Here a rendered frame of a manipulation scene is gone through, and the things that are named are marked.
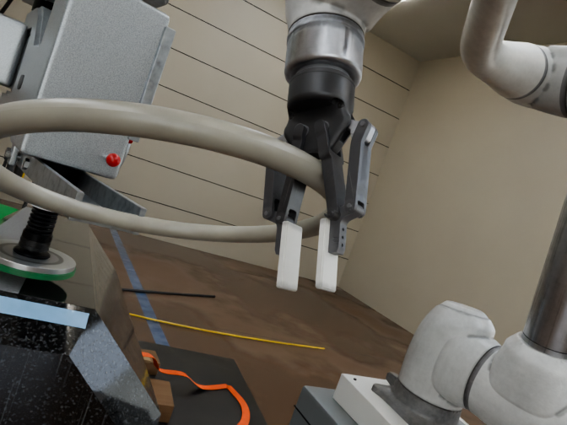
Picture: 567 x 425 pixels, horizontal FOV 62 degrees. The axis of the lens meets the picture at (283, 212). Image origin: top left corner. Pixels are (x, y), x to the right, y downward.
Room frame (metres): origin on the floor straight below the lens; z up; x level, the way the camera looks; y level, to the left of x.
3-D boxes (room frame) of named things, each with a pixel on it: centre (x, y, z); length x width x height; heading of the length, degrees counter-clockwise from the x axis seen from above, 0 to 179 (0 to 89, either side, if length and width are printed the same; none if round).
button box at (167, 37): (1.17, 0.42, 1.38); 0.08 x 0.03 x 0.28; 38
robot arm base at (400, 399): (1.10, -0.45, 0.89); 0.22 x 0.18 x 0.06; 28
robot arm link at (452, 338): (1.07, -0.47, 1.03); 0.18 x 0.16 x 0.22; 41
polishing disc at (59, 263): (1.16, 0.56, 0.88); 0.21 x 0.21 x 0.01
